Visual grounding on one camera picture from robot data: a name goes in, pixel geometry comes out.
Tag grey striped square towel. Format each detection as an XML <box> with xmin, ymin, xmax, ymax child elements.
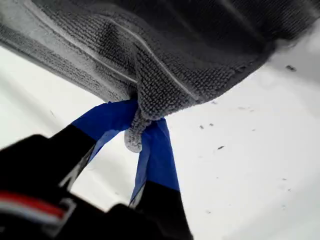
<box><xmin>0</xmin><ymin>0</ymin><xmax>320</xmax><ymax>153</ymax></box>

